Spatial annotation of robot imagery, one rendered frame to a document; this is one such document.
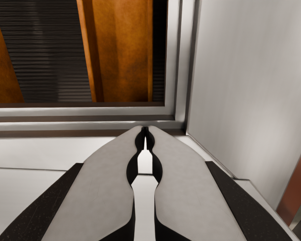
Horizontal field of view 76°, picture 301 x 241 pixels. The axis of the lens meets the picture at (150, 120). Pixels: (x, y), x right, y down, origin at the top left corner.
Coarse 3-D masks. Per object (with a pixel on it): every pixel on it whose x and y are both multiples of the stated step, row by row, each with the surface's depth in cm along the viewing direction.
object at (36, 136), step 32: (192, 0) 11; (192, 32) 12; (192, 64) 12; (0, 128) 14; (32, 128) 14; (64, 128) 14; (96, 128) 15; (128, 128) 15; (160, 128) 15; (0, 160) 15; (32, 160) 15; (64, 160) 15
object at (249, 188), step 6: (246, 186) 16; (252, 186) 16; (252, 192) 16; (258, 192) 16; (258, 198) 17; (264, 198) 17; (264, 204) 17; (270, 210) 18; (276, 216) 18; (282, 222) 18
